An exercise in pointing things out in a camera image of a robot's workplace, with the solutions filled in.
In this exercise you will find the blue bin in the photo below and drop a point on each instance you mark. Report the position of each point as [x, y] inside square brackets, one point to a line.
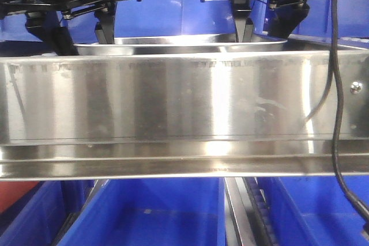
[38, 217]
[311, 211]
[169, 211]

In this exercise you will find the blue lower middle bin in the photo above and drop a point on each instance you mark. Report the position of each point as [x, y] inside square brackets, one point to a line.
[169, 211]

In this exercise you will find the silver metal tray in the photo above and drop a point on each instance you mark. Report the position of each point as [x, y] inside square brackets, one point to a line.
[182, 44]

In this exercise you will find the panel screw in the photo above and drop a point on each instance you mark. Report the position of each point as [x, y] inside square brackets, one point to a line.
[356, 87]

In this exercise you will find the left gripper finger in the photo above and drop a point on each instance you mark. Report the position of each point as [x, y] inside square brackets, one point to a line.
[45, 26]
[105, 26]

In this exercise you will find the blue lower right bin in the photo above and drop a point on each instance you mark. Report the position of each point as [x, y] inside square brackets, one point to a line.
[311, 211]

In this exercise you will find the large blue upper crate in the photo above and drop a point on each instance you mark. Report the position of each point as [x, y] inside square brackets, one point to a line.
[142, 19]

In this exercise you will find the roller track rail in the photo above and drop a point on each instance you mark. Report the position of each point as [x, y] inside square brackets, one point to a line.
[246, 214]

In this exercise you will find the blue upper right crate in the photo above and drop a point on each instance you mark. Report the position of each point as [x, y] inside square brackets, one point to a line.
[352, 19]

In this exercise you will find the stainless steel shelf front panel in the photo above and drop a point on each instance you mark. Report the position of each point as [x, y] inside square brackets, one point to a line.
[216, 114]

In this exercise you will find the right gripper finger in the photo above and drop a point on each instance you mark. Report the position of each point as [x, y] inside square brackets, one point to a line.
[243, 23]
[283, 20]

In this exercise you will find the blue lower left bin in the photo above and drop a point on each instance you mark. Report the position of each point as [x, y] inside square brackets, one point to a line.
[38, 217]

